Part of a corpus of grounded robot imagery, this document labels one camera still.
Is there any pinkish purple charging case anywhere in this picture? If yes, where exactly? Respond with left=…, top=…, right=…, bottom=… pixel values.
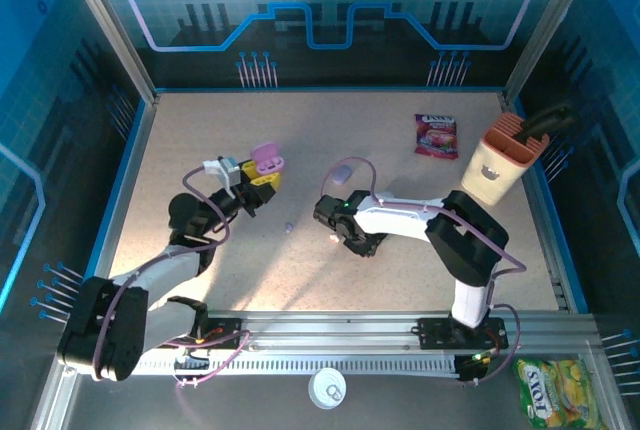
left=249, top=142, right=287, bottom=176

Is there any purple berry candy bag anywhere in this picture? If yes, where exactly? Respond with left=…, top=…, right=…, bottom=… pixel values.
left=413, top=113, right=460, bottom=160

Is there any cream knife block orange top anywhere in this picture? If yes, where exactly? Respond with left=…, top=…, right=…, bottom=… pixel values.
left=459, top=112, right=551, bottom=207

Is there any white can lid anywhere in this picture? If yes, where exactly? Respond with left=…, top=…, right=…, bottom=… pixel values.
left=307, top=368, right=347, bottom=410

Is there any green lemon candy bag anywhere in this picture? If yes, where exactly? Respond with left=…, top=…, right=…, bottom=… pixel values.
left=513, top=357, right=610, bottom=430

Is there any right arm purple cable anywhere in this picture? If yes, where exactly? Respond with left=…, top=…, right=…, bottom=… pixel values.
left=319, top=156, right=529, bottom=387

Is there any aluminium frame rail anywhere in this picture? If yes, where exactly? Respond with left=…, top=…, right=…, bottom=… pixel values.
left=59, top=310, right=601, bottom=357

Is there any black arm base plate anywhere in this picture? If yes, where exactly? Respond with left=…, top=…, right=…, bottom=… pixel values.
left=151, top=314, right=247, bottom=351
left=416, top=316, right=510, bottom=351

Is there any white slotted cable duct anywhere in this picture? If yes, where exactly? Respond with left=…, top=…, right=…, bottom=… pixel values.
left=77, top=353, right=461, bottom=377

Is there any aluminium frame post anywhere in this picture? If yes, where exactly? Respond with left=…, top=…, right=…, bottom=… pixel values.
left=55, top=0, right=160, bottom=104
left=502, top=0, right=601, bottom=101

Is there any black knife handle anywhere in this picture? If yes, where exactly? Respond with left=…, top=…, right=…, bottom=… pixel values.
left=514, top=104, right=575, bottom=147

